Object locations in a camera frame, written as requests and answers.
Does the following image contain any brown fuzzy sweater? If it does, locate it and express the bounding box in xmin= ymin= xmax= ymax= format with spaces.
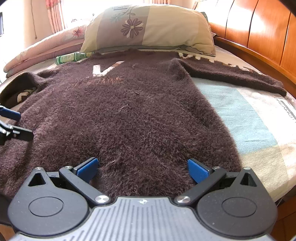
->
xmin=0 ymin=47 xmax=287 ymax=202

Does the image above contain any hanging pull cord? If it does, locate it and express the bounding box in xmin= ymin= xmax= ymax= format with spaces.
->
xmin=31 ymin=0 xmax=38 ymax=39

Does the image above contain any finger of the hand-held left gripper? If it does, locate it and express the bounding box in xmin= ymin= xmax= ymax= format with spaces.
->
xmin=0 ymin=120 xmax=34 ymax=145
xmin=0 ymin=105 xmax=21 ymax=121

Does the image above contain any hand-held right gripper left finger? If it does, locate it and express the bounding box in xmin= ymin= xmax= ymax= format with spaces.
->
xmin=28 ymin=157 xmax=112 ymax=207

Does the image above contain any folded pink floral quilt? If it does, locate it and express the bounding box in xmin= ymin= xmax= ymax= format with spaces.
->
xmin=3 ymin=22 xmax=93 ymax=79

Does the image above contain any green glass bottle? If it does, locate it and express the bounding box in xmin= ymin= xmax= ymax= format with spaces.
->
xmin=55 ymin=52 xmax=95 ymax=66

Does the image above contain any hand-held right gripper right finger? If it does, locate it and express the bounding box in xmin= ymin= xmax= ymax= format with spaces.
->
xmin=174 ymin=159 xmax=258 ymax=207

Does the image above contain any wooden headboard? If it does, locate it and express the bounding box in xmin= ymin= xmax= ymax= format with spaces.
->
xmin=193 ymin=0 xmax=296 ymax=93

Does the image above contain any floral patchwork pillow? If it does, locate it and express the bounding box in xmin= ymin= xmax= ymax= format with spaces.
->
xmin=80 ymin=5 xmax=216 ymax=57

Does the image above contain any pink patterned curtain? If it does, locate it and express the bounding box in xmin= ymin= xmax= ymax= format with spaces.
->
xmin=45 ymin=0 xmax=65 ymax=34

